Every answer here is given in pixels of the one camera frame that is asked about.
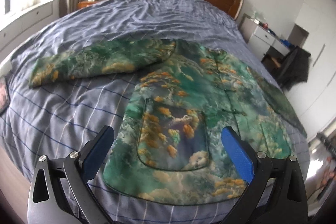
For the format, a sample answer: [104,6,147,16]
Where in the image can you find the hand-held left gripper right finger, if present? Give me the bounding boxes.
[221,126,308,224]

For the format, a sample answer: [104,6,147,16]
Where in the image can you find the white drawer cabinet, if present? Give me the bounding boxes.
[248,23,281,50]

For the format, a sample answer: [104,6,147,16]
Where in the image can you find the wooden nightstand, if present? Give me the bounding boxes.
[78,0,98,10]

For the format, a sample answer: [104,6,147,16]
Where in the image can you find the white window bench drawers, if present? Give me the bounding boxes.
[0,0,58,52]

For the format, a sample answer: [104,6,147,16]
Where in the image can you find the bed with blue striped sheet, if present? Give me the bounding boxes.
[0,0,310,224]

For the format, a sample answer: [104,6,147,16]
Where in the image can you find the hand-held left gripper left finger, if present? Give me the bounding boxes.
[28,126,115,224]

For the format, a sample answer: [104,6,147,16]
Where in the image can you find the black chair with cloth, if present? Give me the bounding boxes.
[277,46,312,91]

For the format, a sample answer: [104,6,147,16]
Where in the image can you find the green cloud print jacket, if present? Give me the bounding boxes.
[28,38,307,206]

